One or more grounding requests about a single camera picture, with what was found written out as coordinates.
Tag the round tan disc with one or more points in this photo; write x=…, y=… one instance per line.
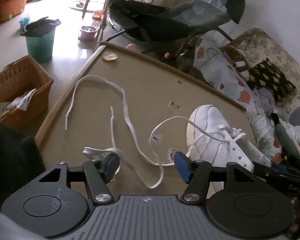
x=110, y=56

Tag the turned wooden post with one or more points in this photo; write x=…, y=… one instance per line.
x=103, y=22

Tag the person's dark ribbed clothing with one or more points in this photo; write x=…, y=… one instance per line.
x=12, y=160

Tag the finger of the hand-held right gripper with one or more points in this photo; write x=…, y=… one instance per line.
x=262, y=169

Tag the white sneaker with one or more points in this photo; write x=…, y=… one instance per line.
x=207, y=120

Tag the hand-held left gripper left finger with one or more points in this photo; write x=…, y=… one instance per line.
x=112, y=165

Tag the black folding chair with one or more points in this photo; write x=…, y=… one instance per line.
x=165, y=22

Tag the blue plastic cup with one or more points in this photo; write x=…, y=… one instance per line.
x=24, y=22

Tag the wicker basket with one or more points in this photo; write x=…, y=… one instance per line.
x=22, y=80

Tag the brown glass jar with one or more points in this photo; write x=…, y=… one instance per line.
x=183, y=63

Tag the crumpled paper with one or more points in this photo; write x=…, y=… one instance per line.
x=22, y=102

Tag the cartoon boy sticker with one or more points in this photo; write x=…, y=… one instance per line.
x=171, y=153

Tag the pale lilac cloth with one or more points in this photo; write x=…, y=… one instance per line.
x=265, y=100

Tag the black gold tree pillow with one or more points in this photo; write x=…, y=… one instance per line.
x=271, y=80

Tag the orange plastic tub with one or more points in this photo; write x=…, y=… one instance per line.
x=10, y=5

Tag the white shoelace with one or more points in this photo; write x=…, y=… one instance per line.
x=120, y=92

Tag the small pink toy block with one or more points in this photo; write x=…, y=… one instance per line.
x=167, y=55

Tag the green trash bin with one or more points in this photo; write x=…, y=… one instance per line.
x=38, y=47

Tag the yellow cartoon sticker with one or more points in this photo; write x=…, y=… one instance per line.
x=174, y=105

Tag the black trash bag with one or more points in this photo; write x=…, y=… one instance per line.
x=40, y=26

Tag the floral sofa cover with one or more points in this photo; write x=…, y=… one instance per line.
x=277, y=47

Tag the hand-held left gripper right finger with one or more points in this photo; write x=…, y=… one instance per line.
x=182, y=165

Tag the dark green cloth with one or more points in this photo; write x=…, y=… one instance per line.
x=285, y=142

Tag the patchwork quilt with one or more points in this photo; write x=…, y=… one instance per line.
x=215, y=67

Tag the pale wooden stick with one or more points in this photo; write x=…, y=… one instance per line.
x=293, y=141

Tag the pink lidded container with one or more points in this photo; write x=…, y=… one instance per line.
x=88, y=33

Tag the orange plastic bowl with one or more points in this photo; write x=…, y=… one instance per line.
x=97, y=14

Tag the pink ball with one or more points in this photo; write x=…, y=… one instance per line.
x=132, y=47

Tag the grey slipper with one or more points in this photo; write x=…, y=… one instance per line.
x=298, y=116

